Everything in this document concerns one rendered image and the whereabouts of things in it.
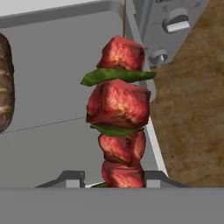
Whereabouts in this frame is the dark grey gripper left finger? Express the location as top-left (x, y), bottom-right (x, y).
top-left (35, 170), bottom-right (86, 189)

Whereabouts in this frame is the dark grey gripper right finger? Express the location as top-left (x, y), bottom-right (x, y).
top-left (143, 170), bottom-right (191, 189)

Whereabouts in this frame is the red meat kebab skewer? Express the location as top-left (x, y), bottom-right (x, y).
top-left (80, 0), bottom-right (158, 189)

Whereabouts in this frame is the brown baguette bread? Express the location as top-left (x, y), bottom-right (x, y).
top-left (0, 32), bottom-right (16, 135)

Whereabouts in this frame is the small grey toaster oven knob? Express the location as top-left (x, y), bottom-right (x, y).
top-left (149, 49), bottom-right (169, 67)

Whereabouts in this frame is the grey toaster oven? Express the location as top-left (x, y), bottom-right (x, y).
top-left (0, 0), bottom-right (210, 71)

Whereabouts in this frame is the large grey toaster oven knob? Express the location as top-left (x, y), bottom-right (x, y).
top-left (161, 7), bottom-right (192, 34)

